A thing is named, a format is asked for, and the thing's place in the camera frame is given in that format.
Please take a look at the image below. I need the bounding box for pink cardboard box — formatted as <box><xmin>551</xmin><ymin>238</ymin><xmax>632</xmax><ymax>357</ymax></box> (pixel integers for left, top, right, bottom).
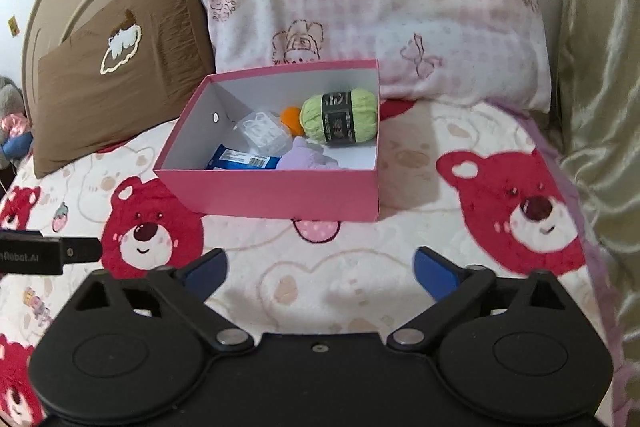
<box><xmin>154</xmin><ymin>60</ymin><xmax>378</xmax><ymax>222</ymax></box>

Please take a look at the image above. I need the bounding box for grey plush toy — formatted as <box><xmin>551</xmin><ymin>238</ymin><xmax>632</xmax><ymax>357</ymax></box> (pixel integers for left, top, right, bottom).
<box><xmin>0</xmin><ymin>76</ymin><xmax>32</xmax><ymax>170</ymax></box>

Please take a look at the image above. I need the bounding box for clear floss pick box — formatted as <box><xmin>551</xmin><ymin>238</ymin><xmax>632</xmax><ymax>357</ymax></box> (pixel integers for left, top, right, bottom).
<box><xmin>235</xmin><ymin>110</ymin><xmax>293</xmax><ymax>157</ymax></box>

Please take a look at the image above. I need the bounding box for red bear blanket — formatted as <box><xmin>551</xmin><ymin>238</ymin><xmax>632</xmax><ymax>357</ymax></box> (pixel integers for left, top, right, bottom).
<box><xmin>0</xmin><ymin>98</ymin><xmax>626</xmax><ymax>427</ymax></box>

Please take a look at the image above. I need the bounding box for orange ball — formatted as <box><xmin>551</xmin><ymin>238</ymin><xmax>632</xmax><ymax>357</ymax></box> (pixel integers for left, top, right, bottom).
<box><xmin>280</xmin><ymin>106</ymin><xmax>305</xmax><ymax>136</ymax></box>

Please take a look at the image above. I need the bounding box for brown pillow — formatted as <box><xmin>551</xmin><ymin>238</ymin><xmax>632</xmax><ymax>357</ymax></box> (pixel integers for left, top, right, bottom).
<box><xmin>29</xmin><ymin>0</ymin><xmax>215</xmax><ymax>178</ymax></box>

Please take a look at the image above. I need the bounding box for purple plush toy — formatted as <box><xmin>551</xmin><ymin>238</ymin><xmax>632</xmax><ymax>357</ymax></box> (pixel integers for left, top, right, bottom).
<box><xmin>276</xmin><ymin>136</ymin><xmax>340</xmax><ymax>171</ymax></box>

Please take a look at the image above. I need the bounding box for beige satin curtain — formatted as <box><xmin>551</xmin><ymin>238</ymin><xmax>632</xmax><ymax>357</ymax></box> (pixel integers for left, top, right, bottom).
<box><xmin>556</xmin><ymin>0</ymin><xmax>639</xmax><ymax>426</ymax></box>

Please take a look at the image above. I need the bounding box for green yarn ball black label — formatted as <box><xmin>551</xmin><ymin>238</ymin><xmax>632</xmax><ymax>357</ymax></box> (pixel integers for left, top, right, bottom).
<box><xmin>299</xmin><ymin>88</ymin><xmax>378</xmax><ymax>146</ymax></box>

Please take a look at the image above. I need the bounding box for blue packet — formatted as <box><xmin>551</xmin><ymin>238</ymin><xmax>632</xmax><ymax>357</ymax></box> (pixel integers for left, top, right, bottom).
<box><xmin>206</xmin><ymin>144</ymin><xmax>280</xmax><ymax>170</ymax></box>

